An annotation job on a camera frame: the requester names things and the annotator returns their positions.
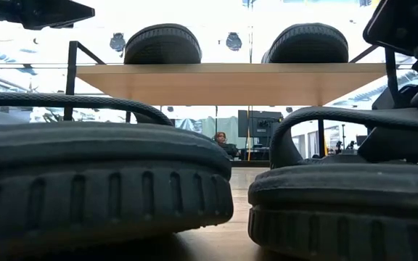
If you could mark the wooden shelf with black brackets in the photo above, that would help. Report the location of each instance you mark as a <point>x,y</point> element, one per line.
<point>230,83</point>

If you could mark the black monitor on stand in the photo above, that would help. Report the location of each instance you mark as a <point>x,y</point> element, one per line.
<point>260,123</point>

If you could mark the person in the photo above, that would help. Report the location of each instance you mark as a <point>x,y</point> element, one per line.
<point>221,139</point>

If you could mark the black rubber slide sandal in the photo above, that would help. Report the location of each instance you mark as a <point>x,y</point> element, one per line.
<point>85,181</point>
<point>307,45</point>
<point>162,45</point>
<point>339,217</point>

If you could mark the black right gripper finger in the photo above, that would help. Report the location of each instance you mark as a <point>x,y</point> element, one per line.
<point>401,145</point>
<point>401,21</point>

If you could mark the dark ceiling lamp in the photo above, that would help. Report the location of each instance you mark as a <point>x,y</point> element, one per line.
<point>117,41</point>
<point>233,41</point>

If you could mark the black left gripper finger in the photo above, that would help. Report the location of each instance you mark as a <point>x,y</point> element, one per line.
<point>31,12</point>

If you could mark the black aluminium table frame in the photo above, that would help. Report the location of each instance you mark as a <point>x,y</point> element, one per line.
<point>249,163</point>

